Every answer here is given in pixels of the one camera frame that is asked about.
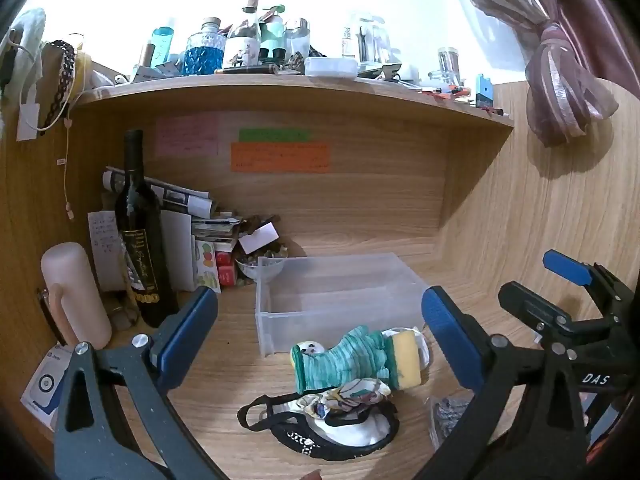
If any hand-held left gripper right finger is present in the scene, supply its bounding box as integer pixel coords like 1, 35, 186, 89
421, 285, 588, 480

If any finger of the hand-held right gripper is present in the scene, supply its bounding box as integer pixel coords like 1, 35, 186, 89
498, 281, 573, 343
543, 249, 633, 313

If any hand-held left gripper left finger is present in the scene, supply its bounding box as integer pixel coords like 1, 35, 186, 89
52, 286, 231, 480

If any yellow sponge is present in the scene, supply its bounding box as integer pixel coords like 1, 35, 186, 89
382, 331, 426, 391

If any green striped sock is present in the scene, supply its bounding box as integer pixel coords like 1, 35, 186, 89
291, 326, 397, 395

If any clear plastic storage box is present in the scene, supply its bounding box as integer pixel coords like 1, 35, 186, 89
255, 252, 432, 358

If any patterned fabric scrunchie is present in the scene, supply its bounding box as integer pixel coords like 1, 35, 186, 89
299, 377, 393, 420

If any black and white face mask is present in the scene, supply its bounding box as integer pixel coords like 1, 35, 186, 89
237, 392, 401, 462

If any fruit printed card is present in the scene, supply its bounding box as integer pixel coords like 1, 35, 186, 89
194, 239, 222, 295

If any red small box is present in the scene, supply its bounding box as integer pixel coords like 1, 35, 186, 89
216, 252, 238, 287

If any white board sheet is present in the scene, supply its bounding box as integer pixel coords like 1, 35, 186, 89
159, 209, 197, 292

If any clear plastic bag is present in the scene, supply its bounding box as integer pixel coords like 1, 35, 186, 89
427, 394, 476, 452

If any small glass bowl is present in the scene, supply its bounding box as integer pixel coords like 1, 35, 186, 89
235, 255, 287, 284

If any dark wine bottle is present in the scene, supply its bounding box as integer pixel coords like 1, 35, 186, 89
114, 129, 179, 329

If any stack of papers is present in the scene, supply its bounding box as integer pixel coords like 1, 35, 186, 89
192, 212, 245, 254

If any white handwritten note sheet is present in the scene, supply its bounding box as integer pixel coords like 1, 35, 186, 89
88, 211, 127, 294

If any white card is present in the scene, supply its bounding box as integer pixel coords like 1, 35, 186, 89
238, 222, 280, 255

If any rolled newspaper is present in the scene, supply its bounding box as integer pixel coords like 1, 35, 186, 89
102, 165, 217, 217

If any white and blue box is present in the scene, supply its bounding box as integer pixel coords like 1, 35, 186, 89
20, 344, 69, 432

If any blue plastic gadget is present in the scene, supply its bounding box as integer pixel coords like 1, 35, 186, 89
474, 73, 494, 109

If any pink sticky note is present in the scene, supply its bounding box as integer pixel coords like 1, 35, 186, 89
154, 114, 220, 157

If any orange sticky note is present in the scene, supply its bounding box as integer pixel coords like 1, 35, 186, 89
230, 142, 331, 174

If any green sticky note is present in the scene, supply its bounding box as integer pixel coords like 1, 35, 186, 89
238, 128, 312, 143

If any pink striped curtain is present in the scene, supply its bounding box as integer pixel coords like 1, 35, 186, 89
439, 0, 640, 149

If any glass jar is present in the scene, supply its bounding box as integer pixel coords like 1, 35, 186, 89
436, 47, 465, 84

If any white paper tag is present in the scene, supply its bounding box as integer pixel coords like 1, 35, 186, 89
16, 103, 41, 142

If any wooden shelf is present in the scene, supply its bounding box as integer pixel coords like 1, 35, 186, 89
74, 72, 516, 132

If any black tube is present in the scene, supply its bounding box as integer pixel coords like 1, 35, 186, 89
219, 63, 282, 75

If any cut glass blue bottle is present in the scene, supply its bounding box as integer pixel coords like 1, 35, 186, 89
183, 16, 227, 77

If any black lace headband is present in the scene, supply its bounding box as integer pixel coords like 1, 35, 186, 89
36, 39, 77, 132

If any white plastic case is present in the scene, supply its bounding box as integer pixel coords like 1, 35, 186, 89
303, 56, 359, 79

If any white label corked bottle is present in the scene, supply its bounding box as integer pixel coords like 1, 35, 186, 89
221, 0, 263, 69

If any blue liquid bottle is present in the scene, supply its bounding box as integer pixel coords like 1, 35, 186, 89
150, 16, 178, 63

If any clear glass container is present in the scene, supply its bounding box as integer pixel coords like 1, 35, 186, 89
342, 10, 392, 65

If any green cap spray bottle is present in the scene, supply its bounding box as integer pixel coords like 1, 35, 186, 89
259, 5, 287, 59

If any clear small bottle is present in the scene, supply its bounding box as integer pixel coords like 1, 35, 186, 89
284, 17, 312, 59

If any white plastic bag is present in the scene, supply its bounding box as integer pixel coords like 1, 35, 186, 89
7, 7, 47, 111

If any black strap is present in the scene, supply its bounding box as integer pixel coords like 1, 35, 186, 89
36, 287, 68, 347

